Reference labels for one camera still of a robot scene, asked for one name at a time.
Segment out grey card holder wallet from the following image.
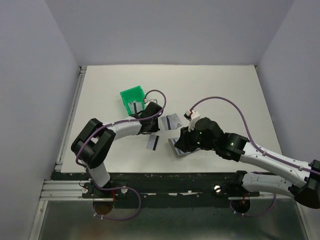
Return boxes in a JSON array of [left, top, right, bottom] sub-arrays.
[[167, 137, 201, 159]]

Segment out silver diamond print card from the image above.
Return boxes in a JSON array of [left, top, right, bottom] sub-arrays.
[[166, 113, 183, 130]]

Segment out cards in green bin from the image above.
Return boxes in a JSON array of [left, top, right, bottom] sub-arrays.
[[127, 100, 144, 115]]

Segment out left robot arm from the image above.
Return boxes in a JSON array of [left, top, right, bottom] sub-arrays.
[[70, 102, 163, 198]]

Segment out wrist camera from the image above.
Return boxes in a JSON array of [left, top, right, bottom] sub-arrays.
[[144, 99, 158, 106], [183, 110, 201, 132]]

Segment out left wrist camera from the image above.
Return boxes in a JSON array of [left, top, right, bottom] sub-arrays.
[[144, 99, 158, 106]]

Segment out aluminium left side rail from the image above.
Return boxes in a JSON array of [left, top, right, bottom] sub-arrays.
[[53, 65, 88, 172]]

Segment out silver card beside diamond card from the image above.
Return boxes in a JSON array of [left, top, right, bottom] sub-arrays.
[[161, 115, 171, 131]]

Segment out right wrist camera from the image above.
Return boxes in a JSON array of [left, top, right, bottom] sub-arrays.
[[183, 110, 201, 132]]

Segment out green plastic bin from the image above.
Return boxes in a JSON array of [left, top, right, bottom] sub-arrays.
[[120, 85, 145, 116]]

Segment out aluminium rail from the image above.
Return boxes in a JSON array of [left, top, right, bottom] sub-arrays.
[[39, 179, 306, 201], [53, 65, 88, 172]]

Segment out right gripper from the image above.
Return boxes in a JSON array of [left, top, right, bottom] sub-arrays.
[[173, 122, 217, 153]]

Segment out aluminium front rail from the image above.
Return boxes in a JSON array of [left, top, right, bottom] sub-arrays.
[[39, 179, 306, 201]]

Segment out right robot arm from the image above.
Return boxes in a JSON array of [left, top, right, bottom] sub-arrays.
[[174, 117, 320, 209]]

